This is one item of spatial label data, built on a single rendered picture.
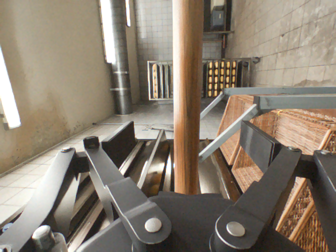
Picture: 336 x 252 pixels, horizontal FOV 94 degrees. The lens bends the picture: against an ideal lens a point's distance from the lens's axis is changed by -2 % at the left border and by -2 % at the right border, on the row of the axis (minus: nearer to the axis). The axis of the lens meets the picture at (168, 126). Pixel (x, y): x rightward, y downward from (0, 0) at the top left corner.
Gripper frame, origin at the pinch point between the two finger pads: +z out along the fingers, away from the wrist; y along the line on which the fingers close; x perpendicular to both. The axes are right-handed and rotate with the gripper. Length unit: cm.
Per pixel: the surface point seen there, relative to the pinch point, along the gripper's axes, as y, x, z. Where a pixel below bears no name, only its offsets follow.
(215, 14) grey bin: 76, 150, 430
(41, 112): -141, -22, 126
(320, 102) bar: 43, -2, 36
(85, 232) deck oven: -45, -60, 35
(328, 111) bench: 61, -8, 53
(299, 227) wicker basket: 38, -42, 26
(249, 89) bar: 39, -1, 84
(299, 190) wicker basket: 41, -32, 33
